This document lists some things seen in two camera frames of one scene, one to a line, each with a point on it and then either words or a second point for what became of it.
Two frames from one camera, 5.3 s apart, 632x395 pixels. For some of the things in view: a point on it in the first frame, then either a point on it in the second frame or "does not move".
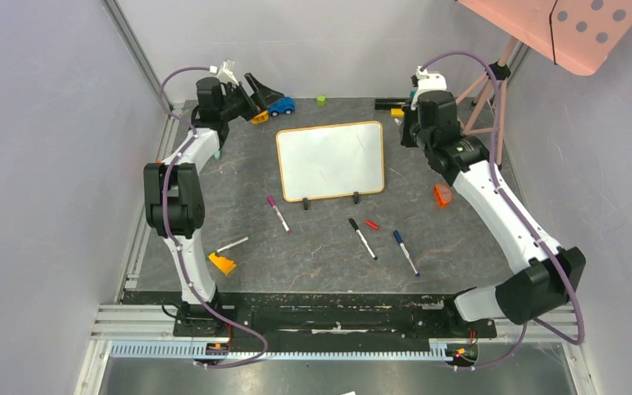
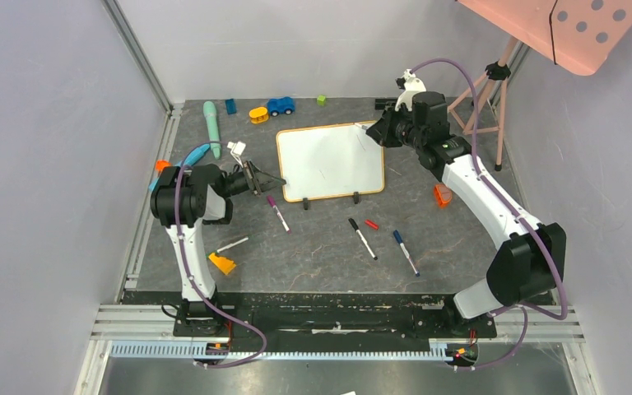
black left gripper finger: x=262 y=95 -> x=262 y=177
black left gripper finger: x=252 y=109 -> x=265 y=185
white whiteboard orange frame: x=327 y=161 does not move
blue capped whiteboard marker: x=399 y=239 does not move
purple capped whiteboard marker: x=271 y=201 does not move
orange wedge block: x=223 y=263 does not move
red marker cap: x=371 y=224 does not move
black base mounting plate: x=316 y=315 does not move
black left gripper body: x=233 y=106 -> x=242 y=181
